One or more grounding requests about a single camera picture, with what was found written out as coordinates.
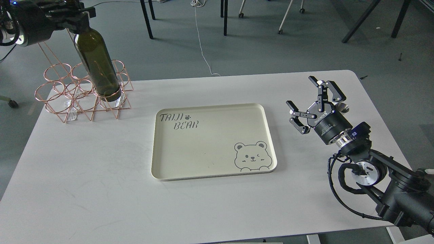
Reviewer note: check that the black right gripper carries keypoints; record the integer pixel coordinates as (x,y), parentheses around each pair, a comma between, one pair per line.
(323,115)

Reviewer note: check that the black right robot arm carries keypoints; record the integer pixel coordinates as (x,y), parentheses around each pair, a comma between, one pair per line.
(400,194)

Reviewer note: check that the steel double jigger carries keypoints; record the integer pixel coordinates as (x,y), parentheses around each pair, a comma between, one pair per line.
(342,107)

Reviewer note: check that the copper wire bottle rack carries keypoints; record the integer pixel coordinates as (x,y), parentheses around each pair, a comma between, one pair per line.
(68,92)

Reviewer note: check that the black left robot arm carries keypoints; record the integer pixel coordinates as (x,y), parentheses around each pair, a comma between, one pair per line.
(9,24)

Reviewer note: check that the chair caster left edge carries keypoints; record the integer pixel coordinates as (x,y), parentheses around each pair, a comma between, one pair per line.
(11,103)

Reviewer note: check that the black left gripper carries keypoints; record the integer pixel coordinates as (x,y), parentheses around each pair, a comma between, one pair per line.
(36,24)

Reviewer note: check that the dark green wine bottle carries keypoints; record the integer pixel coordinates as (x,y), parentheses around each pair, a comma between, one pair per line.
(96,60)

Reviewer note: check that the cream tray with bear print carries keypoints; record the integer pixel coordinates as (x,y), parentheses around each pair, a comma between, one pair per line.
(212,141)

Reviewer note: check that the black desk legs right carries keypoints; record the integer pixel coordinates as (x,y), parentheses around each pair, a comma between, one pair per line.
(376,15)

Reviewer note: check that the white office chair base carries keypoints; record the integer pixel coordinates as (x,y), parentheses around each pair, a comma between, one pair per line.
(267,9)

